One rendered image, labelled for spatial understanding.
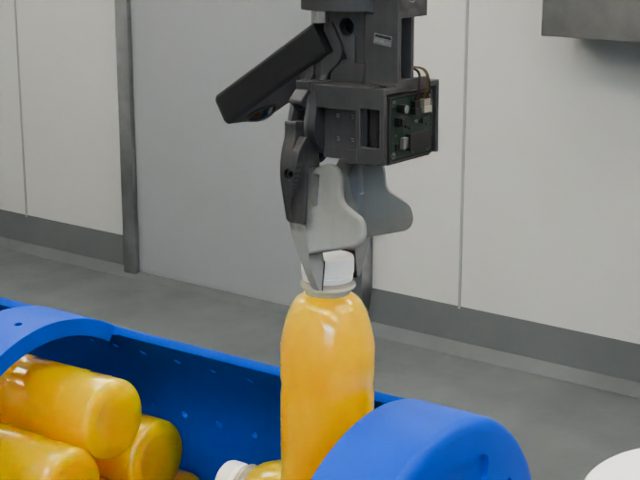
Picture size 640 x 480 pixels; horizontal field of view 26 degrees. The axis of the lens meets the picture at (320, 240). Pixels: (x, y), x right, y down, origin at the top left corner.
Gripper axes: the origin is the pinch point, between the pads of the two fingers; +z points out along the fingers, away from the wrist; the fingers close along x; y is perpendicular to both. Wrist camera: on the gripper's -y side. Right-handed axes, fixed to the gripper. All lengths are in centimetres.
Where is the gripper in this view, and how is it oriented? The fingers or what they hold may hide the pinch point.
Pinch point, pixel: (328, 264)
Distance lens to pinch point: 102.2
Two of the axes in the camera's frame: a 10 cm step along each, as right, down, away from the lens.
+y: 8.1, 1.3, -5.7
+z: 0.1, 9.7, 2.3
